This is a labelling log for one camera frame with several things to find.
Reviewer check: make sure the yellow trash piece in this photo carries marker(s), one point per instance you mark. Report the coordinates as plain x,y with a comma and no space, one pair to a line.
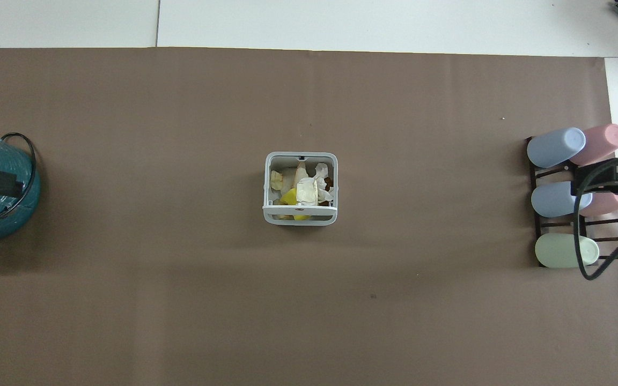
288,198

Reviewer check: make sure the cream crumpled trash piece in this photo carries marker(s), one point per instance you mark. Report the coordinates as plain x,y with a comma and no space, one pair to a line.
276,178

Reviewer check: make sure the cream paper wrapper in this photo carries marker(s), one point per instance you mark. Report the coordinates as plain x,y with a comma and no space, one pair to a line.
306,192

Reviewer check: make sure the crumpled white paper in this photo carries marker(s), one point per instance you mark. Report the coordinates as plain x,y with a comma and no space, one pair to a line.
322,172

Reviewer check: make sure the grey plastic basket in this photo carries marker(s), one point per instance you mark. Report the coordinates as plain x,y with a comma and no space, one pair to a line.
300,220

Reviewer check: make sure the dark brown cup rack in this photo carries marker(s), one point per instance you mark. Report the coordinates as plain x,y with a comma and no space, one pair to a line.
550,172

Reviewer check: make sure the blue plastic cup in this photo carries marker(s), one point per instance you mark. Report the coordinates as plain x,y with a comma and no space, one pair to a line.
553,199
554,147

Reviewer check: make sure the pale green plastic cup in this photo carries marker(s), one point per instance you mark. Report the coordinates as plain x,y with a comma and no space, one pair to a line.
558,251

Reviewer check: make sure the pink plastic cup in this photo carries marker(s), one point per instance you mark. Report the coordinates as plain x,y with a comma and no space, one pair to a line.
609,202
604,140

